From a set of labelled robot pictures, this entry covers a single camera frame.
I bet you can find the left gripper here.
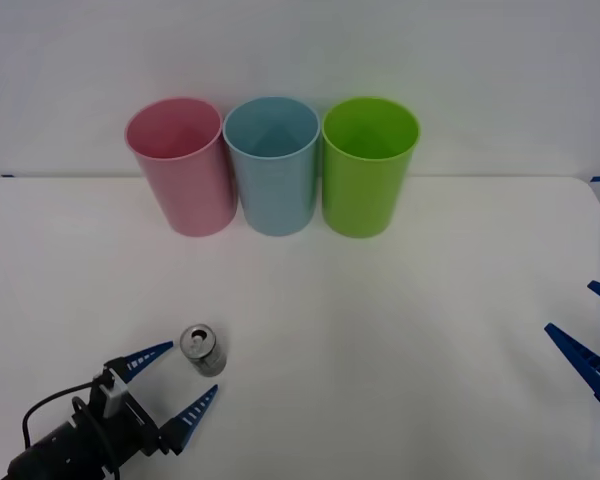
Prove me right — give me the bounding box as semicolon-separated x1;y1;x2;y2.
71;340;220;474

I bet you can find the silver drink can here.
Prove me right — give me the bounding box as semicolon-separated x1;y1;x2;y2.
179;323;229;378

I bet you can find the pink plastic bin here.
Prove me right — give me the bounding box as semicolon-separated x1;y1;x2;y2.
124;97;239;238

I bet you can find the pale blue plastic bin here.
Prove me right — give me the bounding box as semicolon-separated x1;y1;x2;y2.
222;96;323;237

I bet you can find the green plastic bin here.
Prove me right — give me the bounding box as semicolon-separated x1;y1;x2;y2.
321;96;422;239

